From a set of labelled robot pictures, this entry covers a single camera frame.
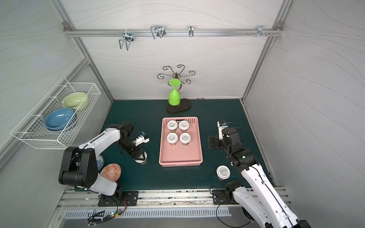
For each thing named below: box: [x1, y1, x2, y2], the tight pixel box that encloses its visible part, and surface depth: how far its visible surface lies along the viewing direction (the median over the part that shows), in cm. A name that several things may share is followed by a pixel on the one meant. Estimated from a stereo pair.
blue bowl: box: [44, 107, 75, 131], surface depth 64 cm
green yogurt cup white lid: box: [179, 132, 192, 146], surface depth 92 cm
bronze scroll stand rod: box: [156, 64, 196, 95], surface depth 94 cm
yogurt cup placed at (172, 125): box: [166, 120, 178, 133], surface depth 98 cm
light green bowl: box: [61, 92, 88, 111], surface depth 73 cm
